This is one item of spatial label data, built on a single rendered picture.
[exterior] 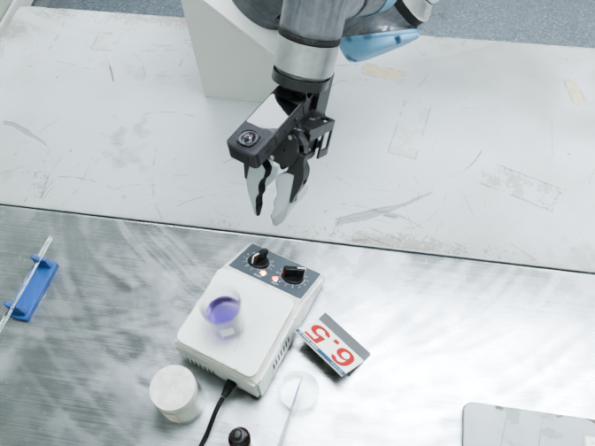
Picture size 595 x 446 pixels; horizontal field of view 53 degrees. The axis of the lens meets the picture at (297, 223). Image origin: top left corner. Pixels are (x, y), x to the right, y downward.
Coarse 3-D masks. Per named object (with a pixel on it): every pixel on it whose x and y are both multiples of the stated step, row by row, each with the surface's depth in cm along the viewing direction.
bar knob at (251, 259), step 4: (264, 248) 88; (256, 252) 87; (260, 252) 87; (264, 252) 87; (252, 256) 86; (256, 256) 86; (260, 256) 87; (264, 256) 88; (248, 260) 87; (252, 260) 86; (256, 260) 86; (260, 260) 87; (264, 260) 88; (268, 260) 88; (252, 264) 87; (256, 264) 87; (260, 264) 87; (264, 264) 87; (268, 264) 88; (260, 268) 87
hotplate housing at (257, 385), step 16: (240, 272) 85; (272, 288) 84; (320, 288) 89; (304, 304) 83; (288, 320) 81; (288, 336) 82; (192, 352) 80; (272, 352) 79; (208, 368) 81; (224, 368) 78; (272, 368) 80; (240, 384) 80; (256, 384) 77
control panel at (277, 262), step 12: (252, 252) 90; (240, 264) 87; (276, 264) 88; (288, 264) 89; (252, 276) 85; (264, 276) 85; (276, 276) 86; (312, 276) 88; (288, 288) 84; (300, 288) 85
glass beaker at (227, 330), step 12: (204, 288) 74; (216, 288) 75; (228, 288) 75; (204, 300) 74; (240, 300) 73; (204, 312) 75; (240, 312) 74; (216, 324) 72; (228, 324) 73; (240, 324) 75; (216, 336) 77; (228, 336) 76
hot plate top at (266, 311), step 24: (240, 288) 82; (264, 288) 81; (192, 312) 80; (264, 312) 80; (288, 312) 80; (192, 336) 78; (240, 336) 78; (264, 336) 78; (216, 360) 77; (240, 360) 76; (264, 360) 77
